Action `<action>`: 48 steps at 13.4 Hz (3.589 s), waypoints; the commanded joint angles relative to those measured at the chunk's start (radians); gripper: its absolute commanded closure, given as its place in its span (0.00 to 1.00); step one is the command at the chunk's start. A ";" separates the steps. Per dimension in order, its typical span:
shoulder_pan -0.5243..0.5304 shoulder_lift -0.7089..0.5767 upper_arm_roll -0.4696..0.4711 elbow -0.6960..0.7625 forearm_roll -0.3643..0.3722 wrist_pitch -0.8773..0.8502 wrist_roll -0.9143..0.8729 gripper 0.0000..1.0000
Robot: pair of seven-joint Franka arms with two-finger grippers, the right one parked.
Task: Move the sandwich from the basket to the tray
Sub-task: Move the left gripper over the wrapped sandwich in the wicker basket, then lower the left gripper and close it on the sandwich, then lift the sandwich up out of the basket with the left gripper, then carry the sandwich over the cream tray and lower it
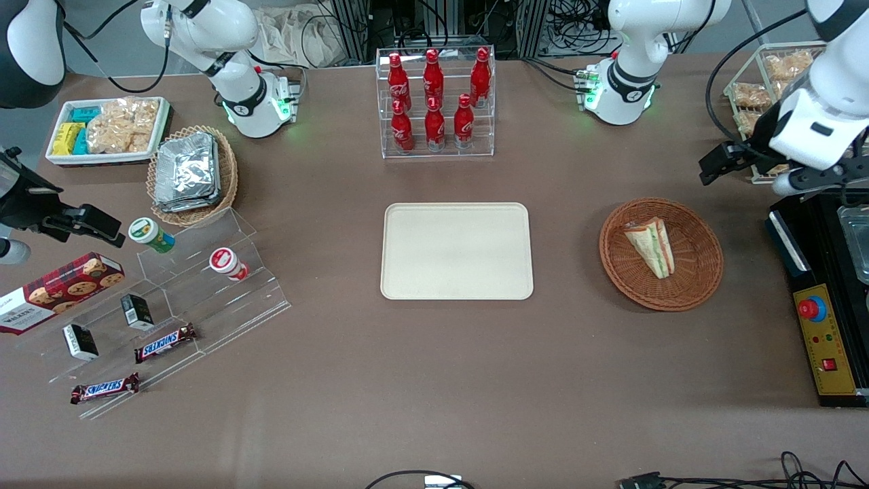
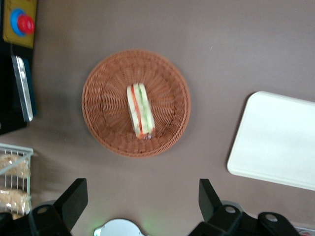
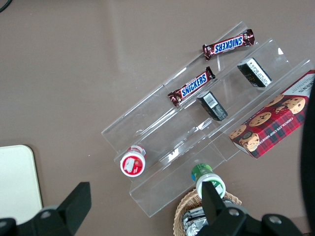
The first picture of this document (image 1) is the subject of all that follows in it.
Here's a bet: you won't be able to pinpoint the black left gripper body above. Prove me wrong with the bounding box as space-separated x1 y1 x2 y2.
720 139 779 177

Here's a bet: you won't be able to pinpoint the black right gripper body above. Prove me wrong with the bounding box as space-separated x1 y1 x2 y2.
0 146 71 233

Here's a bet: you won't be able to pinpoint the triangular sandwich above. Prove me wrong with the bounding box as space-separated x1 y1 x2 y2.
623 217 676 280

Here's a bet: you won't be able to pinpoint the round brown wicker basket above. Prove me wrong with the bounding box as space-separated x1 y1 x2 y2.
598 196 725 312

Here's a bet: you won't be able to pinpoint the oval wicker basket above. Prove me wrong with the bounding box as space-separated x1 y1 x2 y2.
146 124 240 228

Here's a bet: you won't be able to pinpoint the beige rectangular serving tray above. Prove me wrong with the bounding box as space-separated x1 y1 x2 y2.
380 202 535 302

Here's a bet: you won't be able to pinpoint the green lidded cup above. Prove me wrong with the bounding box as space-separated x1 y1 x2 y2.
128 217 177 255

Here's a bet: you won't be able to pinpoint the white rectangular snack bin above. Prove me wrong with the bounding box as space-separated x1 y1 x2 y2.
45 96 172 167

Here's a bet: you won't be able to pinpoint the red tartan cookie box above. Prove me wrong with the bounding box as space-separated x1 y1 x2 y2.
0 252 127 336

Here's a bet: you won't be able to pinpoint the yellow snack packet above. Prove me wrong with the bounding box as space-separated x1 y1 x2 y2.
52 122 86 157

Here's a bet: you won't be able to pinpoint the small black carton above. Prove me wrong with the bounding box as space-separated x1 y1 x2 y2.
120 293 155 332
62 323 100 362

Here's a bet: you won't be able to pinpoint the clear bag of crackers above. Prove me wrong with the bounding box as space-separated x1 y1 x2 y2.
86 97 162 155

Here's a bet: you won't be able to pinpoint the silver foil packs stack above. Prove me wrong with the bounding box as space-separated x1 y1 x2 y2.
153 131 223 214

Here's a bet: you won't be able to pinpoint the red lidded cup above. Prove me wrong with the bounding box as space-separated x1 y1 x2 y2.
208 247 251 283

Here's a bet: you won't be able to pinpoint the steel pan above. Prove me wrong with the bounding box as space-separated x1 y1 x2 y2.
836 203 869 287

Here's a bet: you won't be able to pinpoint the brown snickers bar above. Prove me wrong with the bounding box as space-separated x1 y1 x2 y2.
134 323 198 365
70 372 141 406

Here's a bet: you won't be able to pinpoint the clear acrylic stepped stand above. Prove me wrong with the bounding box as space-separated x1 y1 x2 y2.
12 206 293 421

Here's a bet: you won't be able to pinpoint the black machine with yellow panel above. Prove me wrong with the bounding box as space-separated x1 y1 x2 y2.
765 185 869 409

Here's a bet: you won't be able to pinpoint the red cola bottle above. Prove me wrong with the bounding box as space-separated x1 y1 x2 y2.
422 48 445 109
387 52 412 113
470 47 492 109
424 97 447 152
390 100 415 154
453 94 475 151

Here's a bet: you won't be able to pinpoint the clear acrylic bottle rack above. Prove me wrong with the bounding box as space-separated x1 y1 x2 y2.
375 45 497 160

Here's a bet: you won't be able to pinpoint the beige cloth bag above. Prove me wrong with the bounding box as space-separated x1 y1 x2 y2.
253 4 341 70

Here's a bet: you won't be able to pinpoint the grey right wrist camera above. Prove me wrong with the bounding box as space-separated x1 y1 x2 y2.
0 238 32 266

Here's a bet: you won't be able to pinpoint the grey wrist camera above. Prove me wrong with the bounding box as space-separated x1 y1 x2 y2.
771 171 817 198
0 238 32 266

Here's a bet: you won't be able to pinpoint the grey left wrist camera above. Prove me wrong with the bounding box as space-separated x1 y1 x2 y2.
771 171 817 198

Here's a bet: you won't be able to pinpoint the white wire rack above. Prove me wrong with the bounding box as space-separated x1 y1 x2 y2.
722 40 830 185

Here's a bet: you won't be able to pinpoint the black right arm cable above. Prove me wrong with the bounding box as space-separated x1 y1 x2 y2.
62 0 172 95

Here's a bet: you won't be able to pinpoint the black cable bundle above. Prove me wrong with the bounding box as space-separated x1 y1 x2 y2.
542 0 620 58

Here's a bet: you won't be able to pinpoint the black cables with connector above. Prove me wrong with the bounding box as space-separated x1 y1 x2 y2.
618 451 869 489

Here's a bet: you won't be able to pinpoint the black table cable loop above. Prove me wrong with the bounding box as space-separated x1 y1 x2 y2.
365 469 476 489

